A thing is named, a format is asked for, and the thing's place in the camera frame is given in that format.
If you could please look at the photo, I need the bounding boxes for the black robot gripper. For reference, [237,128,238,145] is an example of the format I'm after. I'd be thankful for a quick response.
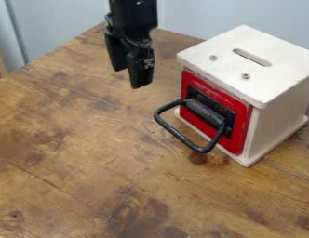
[103,0,158,89]

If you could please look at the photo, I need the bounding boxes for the black metal drawer handle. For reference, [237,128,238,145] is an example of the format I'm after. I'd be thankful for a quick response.
[154,86,237,153]

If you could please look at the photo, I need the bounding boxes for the red wooden drawer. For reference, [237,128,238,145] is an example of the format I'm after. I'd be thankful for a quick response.
[180,69,253,155]

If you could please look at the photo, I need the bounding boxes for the white wooden cabinet box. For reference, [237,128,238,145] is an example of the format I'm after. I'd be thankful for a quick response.
[175,26,309,167]

